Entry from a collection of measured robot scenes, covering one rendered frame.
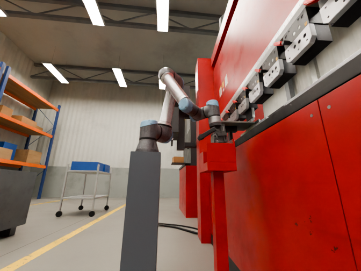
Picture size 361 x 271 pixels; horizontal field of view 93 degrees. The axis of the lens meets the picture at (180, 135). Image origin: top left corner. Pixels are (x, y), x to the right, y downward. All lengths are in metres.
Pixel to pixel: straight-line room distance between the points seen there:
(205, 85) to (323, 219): 2.03
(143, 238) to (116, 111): 8.41
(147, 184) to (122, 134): 7.76
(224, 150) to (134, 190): 0.55
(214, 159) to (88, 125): 8.64
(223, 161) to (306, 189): 0.42
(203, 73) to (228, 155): 1.70
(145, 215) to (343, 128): 0.90
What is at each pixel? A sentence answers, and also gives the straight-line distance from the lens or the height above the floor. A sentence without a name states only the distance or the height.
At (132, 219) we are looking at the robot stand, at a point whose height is 0.41.
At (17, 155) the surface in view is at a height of 1.54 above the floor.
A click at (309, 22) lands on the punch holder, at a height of 1.20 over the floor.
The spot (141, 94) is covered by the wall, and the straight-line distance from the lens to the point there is 9.42.
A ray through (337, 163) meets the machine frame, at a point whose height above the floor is 0.64.
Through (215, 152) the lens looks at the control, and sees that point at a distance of 0.95.
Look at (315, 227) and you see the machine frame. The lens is 0.68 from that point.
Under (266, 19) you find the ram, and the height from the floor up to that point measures 1.51.
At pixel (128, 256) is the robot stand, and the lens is 1.10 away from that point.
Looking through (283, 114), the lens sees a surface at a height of 0.85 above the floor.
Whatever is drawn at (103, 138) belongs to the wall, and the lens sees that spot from 8.91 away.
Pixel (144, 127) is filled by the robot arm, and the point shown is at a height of 0.94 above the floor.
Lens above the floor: 0.59
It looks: 16 degrees up
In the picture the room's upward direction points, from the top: 1 degrees clockwise
